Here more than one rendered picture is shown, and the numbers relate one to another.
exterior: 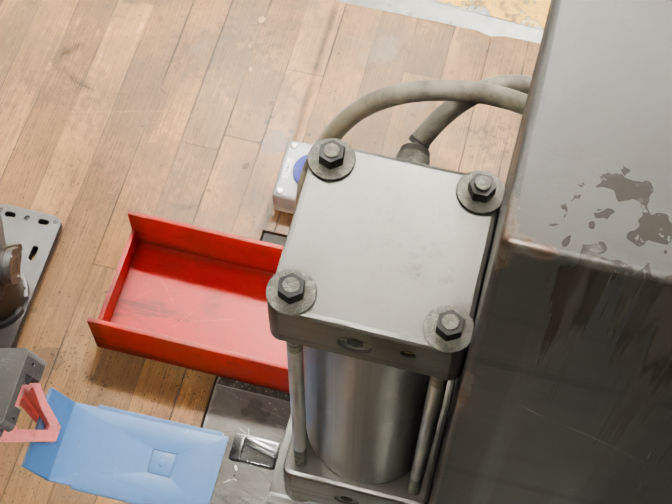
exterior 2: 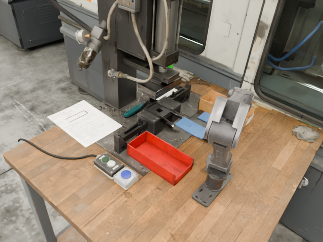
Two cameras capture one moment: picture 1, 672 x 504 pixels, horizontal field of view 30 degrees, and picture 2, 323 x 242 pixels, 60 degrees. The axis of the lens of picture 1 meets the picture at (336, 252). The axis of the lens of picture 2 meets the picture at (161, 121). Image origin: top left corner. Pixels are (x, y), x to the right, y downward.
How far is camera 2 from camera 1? 1.33 m
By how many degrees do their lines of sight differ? 78
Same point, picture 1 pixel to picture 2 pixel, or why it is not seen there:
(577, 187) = not seen: outside the picture
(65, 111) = (180, 228)
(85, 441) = (201, 132)
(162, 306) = (174, 169)
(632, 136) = not seen: outside the picture
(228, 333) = (162, 159)
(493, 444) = not seen: outside the picture
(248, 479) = (171, 138)
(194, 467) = (182, 122)
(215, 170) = (146, 194)
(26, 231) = (201, 196)
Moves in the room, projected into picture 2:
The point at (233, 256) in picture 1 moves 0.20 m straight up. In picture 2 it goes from (154, 167) to (157, 128)
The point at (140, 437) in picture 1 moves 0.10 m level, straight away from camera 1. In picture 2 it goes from (191, 129) to (192, 145)
